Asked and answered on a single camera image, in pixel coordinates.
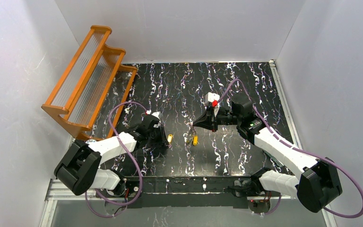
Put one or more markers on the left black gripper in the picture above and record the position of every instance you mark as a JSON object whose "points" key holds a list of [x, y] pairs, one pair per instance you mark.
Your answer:
{"points": [[163, 135]]}

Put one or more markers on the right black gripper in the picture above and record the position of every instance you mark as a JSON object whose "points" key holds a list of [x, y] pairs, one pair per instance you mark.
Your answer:
{"points": [[214, 119]]}

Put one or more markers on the yellow tagged key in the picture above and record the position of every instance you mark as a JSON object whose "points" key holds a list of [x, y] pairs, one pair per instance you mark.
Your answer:
{"points": [[169, 138], [195, 140]]}

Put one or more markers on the white keyring holder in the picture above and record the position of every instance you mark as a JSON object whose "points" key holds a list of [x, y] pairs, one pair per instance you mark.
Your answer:
{"points": [[190, 134]]}

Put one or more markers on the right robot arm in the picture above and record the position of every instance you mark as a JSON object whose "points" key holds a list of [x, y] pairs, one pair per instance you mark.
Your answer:
{"points": [[314, 182]]}

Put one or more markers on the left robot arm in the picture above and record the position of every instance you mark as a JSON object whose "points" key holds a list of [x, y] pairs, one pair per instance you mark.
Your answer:
{"points": [[79, 169]]}

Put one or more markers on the orange wooden rack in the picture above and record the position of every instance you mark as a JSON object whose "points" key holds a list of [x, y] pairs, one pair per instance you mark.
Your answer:
{"points": [[94, 82]]}

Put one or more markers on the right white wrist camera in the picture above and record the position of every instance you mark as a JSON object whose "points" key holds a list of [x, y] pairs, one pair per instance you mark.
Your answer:
{"points": [[211, 99]]}

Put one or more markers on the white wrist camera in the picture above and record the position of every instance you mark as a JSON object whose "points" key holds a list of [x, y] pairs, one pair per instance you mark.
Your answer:
{"points": [[158, 115], [211, 99]]}

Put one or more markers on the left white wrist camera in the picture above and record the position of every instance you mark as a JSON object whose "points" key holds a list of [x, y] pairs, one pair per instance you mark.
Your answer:
{"points": [[158, 115]]}

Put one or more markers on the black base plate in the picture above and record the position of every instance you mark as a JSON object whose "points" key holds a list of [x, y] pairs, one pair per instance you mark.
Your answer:
{"points": [[216, 191]]}

